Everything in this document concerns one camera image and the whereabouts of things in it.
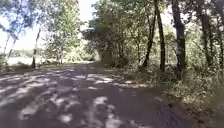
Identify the wood of tall trees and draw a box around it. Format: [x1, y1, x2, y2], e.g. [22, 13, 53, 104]
[81, 0, 224, 81]

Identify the grass verge with undergrowth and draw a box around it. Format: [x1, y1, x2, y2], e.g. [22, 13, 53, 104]
[0, 59, 94, 75]

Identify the pale open field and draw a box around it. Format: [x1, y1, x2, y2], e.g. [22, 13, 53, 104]
[5, 55, 48, 67]

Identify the grass verge with leaves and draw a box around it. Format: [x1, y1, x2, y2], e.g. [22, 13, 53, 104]
[99, 61, 224, 128]

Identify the grey asphalt road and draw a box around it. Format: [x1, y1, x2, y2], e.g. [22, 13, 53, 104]
[0, 61, 191, 128]

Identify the wood of green trees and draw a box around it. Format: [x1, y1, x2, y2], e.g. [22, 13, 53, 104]
[0, 0, 98, 69]

